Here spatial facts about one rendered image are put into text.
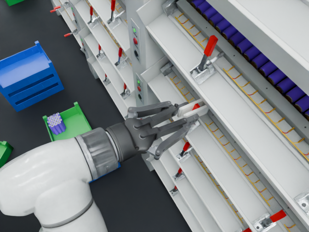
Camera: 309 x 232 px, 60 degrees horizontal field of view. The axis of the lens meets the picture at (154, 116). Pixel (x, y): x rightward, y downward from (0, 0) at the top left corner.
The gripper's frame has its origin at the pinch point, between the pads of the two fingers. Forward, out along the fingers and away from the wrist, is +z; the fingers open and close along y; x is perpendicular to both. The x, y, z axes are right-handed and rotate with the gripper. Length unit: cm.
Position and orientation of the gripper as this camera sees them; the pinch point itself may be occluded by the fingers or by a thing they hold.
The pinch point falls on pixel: (193, 110)
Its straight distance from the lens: 61.3
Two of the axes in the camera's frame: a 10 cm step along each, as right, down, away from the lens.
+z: 8.6, -3.6, 3.7
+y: 5.0, 7.4, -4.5
